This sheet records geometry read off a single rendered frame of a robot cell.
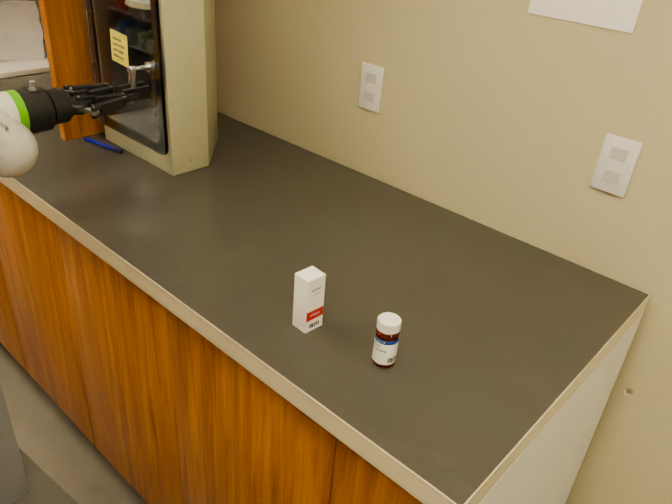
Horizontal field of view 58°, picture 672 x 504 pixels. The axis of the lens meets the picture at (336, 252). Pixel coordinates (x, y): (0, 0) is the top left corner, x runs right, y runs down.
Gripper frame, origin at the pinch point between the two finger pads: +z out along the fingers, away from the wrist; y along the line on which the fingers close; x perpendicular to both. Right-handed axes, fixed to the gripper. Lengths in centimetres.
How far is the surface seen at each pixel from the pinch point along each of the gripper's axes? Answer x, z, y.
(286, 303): 10, -11, -67
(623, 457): 45, 48, -126
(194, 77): -3.8, 12.9, -5.6
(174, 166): 16.9, 5.8, -8.9
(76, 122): 20.9, 0.0, 28.0
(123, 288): 27.7, -21.7, -30.6
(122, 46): -6.2, 4.1, 11.0
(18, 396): 121, -26, 31
